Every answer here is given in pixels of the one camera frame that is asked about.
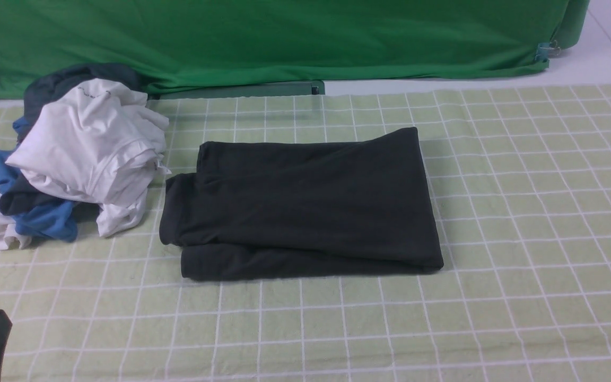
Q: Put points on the dark gray long-sleeve top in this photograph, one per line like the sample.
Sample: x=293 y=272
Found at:
x=260 y=211

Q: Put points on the green metal base bar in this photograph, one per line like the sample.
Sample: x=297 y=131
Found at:
x=275 y=89

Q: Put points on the green backdrop cloth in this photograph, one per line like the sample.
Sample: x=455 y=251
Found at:
x=181 y=45

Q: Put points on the white crumpled shirt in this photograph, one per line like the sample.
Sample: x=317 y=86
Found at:
x=98 y=145

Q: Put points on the green checkered table cloth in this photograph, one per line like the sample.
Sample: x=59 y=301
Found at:
x=521 y=185

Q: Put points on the metal binder clip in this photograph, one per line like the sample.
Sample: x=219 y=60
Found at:
x=547 y=50

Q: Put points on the dark gray crumpled garment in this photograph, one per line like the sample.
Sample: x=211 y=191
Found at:
x=53 y=86

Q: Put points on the blue crumpled garment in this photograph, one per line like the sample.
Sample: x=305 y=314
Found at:
x=26 y=213

